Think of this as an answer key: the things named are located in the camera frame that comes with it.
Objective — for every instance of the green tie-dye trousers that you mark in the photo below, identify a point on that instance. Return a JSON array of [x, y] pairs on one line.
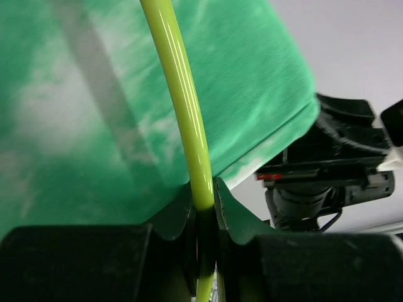
[[88, 129]]

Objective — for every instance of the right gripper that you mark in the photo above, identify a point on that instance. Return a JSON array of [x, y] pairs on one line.
[[340, 154]]

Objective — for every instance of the lime green hanger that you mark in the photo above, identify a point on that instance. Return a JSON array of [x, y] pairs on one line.
[[170, 47]]

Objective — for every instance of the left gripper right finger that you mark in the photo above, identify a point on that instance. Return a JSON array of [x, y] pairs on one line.
[[258, 263]]

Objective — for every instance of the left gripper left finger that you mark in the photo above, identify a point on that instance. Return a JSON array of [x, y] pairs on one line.
[[153, 261]]

